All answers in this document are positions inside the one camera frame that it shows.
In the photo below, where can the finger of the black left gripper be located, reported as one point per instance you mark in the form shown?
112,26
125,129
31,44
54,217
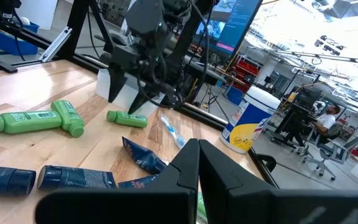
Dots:
116,81
141,101

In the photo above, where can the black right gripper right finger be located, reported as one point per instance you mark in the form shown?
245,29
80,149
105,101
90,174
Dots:
244,202

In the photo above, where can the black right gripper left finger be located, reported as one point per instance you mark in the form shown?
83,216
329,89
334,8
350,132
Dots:
154,205

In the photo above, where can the small black blue device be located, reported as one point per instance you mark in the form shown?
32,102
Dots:
143,157

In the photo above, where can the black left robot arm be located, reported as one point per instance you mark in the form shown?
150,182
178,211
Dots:
145,15

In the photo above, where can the clear plastic bin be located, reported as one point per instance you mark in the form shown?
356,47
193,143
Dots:
104,84

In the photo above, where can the blue toothbrush in clear bag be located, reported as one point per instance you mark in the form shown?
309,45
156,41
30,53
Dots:
171,129

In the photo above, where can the white wipes canister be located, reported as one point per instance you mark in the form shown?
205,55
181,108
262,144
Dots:
247,121

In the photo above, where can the grey office chair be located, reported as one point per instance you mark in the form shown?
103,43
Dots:
334,152

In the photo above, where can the red parts shelf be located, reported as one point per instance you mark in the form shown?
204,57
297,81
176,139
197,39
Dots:
244,73

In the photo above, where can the computer monitor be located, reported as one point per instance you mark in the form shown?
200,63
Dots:
232,21

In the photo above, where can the person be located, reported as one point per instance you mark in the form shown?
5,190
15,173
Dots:
326,121

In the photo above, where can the blue storage bin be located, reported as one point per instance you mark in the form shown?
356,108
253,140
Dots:
2,39

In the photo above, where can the black frame strut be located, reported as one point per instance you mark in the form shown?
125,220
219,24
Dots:
76,28

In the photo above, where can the aluminium bracket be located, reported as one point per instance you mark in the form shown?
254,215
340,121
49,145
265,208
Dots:
56,43

